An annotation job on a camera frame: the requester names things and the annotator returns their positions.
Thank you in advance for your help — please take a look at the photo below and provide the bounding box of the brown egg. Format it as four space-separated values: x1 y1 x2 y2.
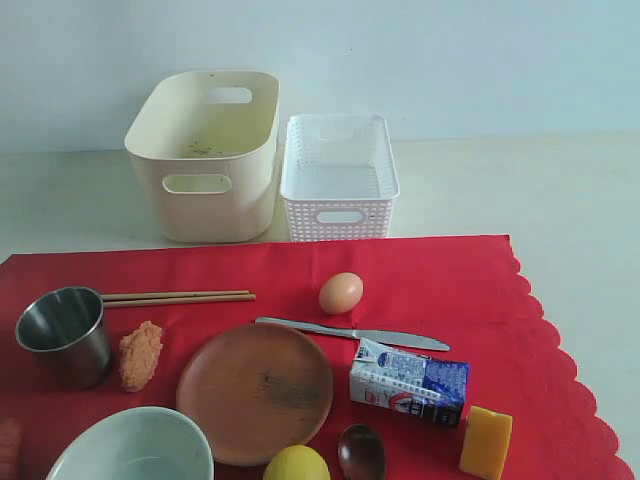
319 272 364 315

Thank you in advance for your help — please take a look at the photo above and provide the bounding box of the blue white milk carton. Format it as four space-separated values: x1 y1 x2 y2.
349 339 470 427

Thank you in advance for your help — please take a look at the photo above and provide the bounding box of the orange fried food piece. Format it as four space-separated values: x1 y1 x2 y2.
119 321 163 392

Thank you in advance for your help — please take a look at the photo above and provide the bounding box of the yellow lemon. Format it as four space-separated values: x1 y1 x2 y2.
262 445 331 480

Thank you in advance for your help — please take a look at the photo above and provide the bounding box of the yellow orange cheese block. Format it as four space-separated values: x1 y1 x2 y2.
459 406 513 480

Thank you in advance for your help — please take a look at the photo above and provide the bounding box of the white woven plastic basket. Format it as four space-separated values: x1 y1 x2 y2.
280 114 400 242

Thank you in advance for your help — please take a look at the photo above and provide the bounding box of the silver table knife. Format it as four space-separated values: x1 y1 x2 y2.
255 317 451 352

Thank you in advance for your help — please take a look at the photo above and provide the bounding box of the red table cloth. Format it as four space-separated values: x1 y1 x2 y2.
1 236 633 479

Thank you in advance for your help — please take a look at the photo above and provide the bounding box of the cream plastic tub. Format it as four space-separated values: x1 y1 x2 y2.
124 70 280 243

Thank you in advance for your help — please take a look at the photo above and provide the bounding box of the brown wooden plate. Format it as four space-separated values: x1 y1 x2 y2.
176 324 334 466

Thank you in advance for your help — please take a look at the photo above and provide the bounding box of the upper wooden chopstick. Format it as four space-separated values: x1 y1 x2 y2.
101 290 251 302

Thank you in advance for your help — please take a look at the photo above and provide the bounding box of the wooden chopstick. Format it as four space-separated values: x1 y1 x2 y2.
104 293 256 308
101 290 251 302

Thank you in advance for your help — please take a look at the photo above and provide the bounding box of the dark wooden spoon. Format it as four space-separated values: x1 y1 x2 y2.
338 424 386 480

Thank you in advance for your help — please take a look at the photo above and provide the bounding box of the lower wooden chopstick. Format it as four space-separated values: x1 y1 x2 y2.
104 293 256 308

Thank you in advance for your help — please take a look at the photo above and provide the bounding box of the stainless steel cup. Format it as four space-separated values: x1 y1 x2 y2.
15 286 112 390

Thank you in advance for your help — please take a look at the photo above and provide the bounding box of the pale green ceramic bowl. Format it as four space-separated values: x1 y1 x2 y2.
47 406 214 479

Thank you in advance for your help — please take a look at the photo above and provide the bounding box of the orange carrot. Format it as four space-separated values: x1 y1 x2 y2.
0 418 21 480

